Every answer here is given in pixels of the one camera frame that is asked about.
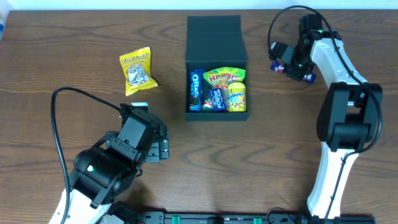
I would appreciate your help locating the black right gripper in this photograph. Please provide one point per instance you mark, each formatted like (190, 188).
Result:
(294, 72)

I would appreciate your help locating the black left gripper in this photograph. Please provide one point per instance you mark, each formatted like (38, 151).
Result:
(160, 149)

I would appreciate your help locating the Dairy Milk chocolate bar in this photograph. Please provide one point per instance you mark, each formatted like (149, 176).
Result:
(308, 77)

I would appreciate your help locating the yellow round gum container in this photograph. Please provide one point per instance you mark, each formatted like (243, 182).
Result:
(236, 97)

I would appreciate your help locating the blue Eclipse mint pack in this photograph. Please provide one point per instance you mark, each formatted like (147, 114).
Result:
(217, 100)

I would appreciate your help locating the blue Oreo cookie pack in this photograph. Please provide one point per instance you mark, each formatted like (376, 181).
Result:
(196, 90)

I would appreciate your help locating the yellow sunflower seed bag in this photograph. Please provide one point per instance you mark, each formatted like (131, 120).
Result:
(136, 69)

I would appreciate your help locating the Haribo gummy candy bag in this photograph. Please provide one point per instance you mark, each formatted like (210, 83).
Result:
(222, 77)

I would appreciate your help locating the dark green box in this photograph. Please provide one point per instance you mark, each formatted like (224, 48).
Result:
(213, 42)

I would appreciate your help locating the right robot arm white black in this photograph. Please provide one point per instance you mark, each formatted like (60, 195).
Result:
(350, 118)

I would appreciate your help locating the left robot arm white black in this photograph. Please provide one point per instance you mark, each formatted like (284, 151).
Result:
(107, 169)

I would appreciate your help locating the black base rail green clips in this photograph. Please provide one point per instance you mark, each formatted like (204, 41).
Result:
(124, 215)

